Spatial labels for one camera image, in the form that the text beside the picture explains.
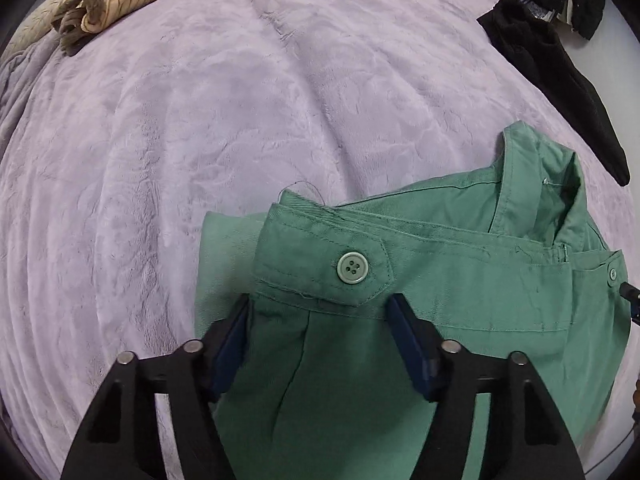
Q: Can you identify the lavender plush blanket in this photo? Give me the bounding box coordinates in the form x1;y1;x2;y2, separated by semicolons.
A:
0;0;640;480

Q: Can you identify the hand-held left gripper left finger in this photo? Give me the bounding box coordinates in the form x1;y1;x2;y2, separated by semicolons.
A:
60;295;252;480

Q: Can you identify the black cloth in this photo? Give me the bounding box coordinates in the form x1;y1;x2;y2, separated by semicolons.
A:
477;0;632;187

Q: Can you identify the grey purple quilt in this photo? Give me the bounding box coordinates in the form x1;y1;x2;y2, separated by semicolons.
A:
0;35;61;128

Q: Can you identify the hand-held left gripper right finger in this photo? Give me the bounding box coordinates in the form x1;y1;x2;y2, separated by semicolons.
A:
389;293;584;480

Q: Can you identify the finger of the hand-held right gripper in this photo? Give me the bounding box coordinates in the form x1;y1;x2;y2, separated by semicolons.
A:
619;282;640;320

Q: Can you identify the green work jacket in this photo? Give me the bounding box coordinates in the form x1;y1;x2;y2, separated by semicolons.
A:
194;121;632;480

